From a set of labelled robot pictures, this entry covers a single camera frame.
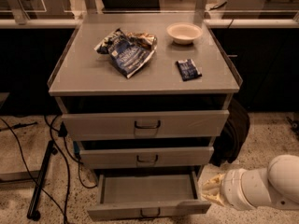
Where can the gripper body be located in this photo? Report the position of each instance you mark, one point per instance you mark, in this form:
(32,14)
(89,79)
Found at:
(231,188)

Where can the grey bottom drawer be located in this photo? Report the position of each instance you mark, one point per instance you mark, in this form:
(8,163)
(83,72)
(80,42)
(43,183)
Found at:
(151,194)

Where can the grey drawer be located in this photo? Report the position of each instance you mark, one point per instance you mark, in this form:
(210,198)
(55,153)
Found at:
(144,125)
(151,194)
(146,157)

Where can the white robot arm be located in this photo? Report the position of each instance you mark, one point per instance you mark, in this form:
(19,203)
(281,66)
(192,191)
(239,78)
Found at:
(276,186)

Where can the grey top drawer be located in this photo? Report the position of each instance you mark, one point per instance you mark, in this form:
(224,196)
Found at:
(144,125)

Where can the grey middle drawer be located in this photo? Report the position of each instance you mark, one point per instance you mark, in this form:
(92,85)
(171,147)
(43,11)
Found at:
(146,157)

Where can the grey metal drawer cabinet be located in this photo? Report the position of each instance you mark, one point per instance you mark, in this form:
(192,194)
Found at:
(86,82)

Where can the black backpack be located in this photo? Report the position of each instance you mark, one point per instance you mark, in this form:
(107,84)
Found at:
(233,135)

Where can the small blue snack packet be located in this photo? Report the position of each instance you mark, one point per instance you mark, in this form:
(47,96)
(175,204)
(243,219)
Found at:
(188,69)

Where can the white bowl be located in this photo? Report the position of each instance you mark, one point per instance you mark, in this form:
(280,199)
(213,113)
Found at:
(184,33)

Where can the large blue chip bag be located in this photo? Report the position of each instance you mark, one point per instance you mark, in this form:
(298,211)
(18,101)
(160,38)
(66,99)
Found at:
(128,52)

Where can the black floor stand bar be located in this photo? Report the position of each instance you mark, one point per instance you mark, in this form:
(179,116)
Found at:
(33,213)

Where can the black bin behind glass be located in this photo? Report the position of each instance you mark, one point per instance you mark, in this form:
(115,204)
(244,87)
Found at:
(131,4)

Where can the clear glass barrier panel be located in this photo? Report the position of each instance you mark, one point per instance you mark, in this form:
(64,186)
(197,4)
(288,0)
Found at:
(72,10)

